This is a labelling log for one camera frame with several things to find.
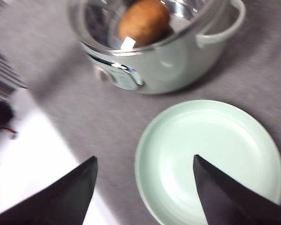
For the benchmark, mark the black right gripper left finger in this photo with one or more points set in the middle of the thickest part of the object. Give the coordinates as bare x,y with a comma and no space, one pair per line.
63,202

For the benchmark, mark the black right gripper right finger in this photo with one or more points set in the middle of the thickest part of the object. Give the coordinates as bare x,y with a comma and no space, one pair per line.
228,201

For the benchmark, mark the green plate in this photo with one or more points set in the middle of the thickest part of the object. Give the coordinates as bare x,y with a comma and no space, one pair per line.
228,136

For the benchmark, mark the brown potato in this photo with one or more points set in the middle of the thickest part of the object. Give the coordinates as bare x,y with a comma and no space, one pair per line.
147,23

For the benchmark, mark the pale green electric steamer pot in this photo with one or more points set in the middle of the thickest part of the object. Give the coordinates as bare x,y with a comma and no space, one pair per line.
172,62

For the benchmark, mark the grey table mat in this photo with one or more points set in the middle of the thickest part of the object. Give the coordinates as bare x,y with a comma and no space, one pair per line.
40,44

